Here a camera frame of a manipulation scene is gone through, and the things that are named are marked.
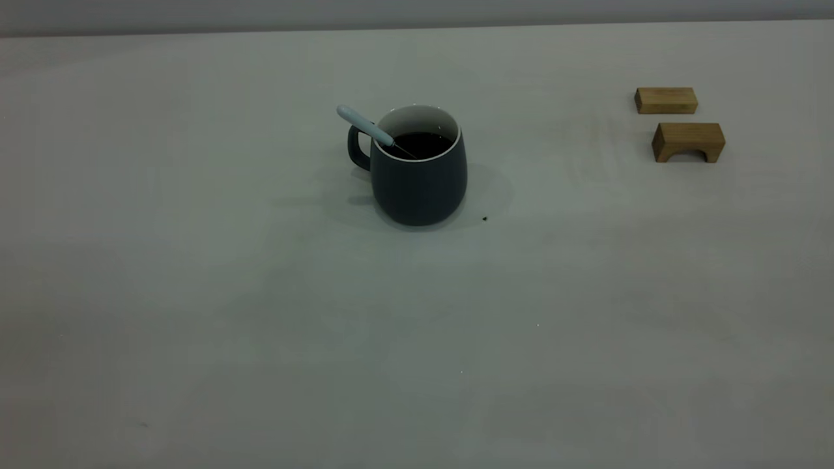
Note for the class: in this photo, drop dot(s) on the dark grey ceramic mug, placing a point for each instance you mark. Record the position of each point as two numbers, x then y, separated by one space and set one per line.
417 195

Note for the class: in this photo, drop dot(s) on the flat rectangular wooden block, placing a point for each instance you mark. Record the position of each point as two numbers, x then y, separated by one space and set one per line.
664 101

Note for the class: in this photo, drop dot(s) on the arched wooden block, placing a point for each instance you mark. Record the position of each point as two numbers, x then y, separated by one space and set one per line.
684 133

